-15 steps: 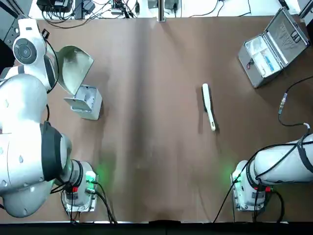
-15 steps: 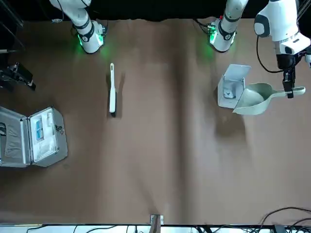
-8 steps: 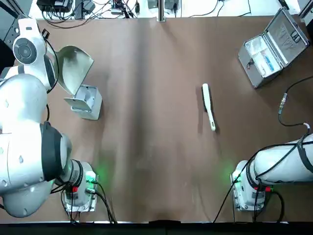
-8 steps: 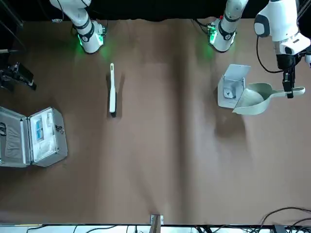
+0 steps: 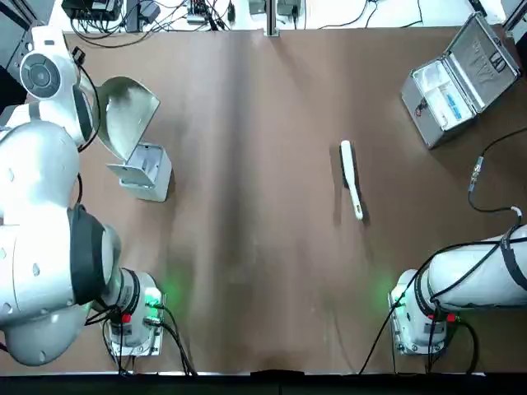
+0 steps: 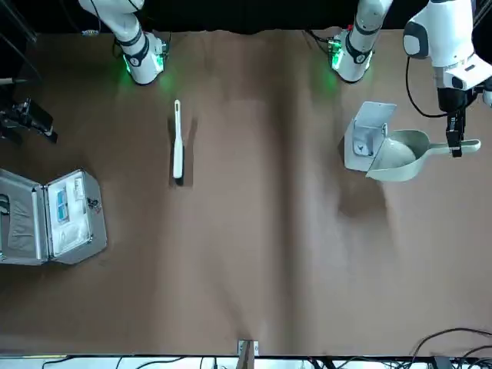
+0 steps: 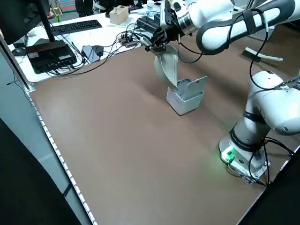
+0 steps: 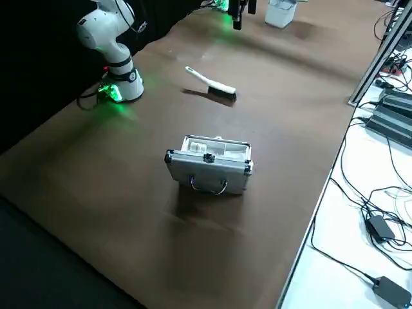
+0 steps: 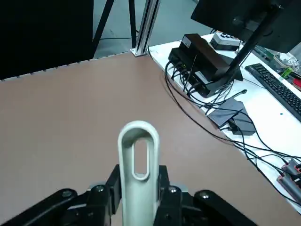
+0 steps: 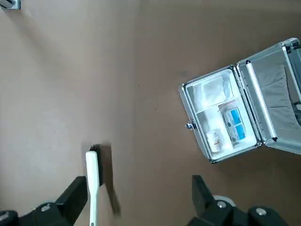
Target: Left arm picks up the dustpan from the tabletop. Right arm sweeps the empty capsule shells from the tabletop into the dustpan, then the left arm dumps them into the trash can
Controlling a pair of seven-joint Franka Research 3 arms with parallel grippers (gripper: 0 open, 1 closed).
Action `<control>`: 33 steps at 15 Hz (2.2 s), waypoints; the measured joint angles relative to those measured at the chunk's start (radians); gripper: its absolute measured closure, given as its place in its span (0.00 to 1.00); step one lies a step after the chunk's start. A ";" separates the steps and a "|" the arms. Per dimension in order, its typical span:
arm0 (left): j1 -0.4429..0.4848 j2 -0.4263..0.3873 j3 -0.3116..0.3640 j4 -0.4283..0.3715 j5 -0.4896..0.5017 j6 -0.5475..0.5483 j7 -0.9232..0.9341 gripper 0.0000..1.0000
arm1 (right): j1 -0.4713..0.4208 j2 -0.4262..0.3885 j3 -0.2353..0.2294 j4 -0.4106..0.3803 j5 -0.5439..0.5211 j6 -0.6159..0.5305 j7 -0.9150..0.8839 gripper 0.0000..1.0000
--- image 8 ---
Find silver aluminium case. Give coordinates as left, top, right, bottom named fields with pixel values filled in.
left=164, top=135, right=256, bottom=196

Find white trash can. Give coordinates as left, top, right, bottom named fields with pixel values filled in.
left=265, top=0, right=297, bottom=29

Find silver aluminium frame post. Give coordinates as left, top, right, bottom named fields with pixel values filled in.
left=347, top=0, right=412, bottom=106

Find usb hub with plugs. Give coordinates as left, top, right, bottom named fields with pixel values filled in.
left=382, top=54, right=409, bottom=77

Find black cable silver connector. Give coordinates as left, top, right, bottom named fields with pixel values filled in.
left=127, top=0, right=149, bottom=35

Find black power adapter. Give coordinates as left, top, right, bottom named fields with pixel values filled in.
left=366, top=214, right=396, bottom=241
left=373, top=276, right=412, bottom=309

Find white brush black bristles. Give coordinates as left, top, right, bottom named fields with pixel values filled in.
left=184, top=65, right=238, bottom=100

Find black power supply box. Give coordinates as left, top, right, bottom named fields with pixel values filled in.
left=381, top=87, right=412, bottom=112
left=366, top=104, right=412, bottom=149

